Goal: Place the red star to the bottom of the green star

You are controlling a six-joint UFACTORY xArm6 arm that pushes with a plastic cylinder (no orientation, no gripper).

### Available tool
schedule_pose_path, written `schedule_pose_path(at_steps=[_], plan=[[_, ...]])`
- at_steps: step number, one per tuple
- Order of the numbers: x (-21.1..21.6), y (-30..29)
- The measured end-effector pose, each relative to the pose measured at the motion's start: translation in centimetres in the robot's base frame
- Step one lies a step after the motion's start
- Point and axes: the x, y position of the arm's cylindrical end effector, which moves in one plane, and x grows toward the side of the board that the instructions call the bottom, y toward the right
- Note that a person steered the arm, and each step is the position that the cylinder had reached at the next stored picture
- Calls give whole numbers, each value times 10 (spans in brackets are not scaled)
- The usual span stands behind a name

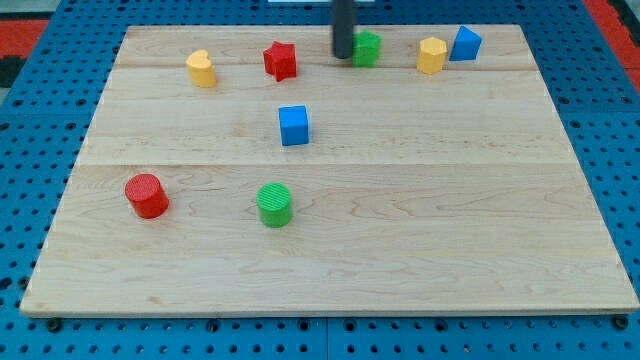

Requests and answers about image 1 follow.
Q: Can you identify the yellow heart block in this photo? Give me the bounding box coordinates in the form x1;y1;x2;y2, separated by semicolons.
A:
185;49;217;88

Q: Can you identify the red cylinder block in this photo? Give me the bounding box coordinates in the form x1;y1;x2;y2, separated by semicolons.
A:
125;173;169;219

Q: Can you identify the green star block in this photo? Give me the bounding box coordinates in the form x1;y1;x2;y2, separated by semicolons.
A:
352;30;382;67

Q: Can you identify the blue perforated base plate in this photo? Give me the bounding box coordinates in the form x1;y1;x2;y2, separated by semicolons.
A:
1;0;639;359

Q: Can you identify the red star block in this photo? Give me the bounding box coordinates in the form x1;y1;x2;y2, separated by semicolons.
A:
263;41;297;82

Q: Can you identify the blue triangle block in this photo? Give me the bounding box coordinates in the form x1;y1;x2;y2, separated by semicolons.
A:
449;26;483;61

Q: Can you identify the light wooden board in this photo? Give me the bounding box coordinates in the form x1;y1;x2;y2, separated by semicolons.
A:
21;25;639;318

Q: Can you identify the green cylinder block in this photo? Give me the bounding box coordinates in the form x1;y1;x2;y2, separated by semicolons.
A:
256;182;293;228

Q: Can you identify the blue cube block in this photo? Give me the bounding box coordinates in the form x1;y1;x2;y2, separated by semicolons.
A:
278;105;309;146

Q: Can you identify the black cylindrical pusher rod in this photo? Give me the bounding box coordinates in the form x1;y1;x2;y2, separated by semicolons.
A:
331;0;355;60

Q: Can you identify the yellow hexagon block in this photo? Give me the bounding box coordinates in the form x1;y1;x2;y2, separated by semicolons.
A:
416;37;448;75

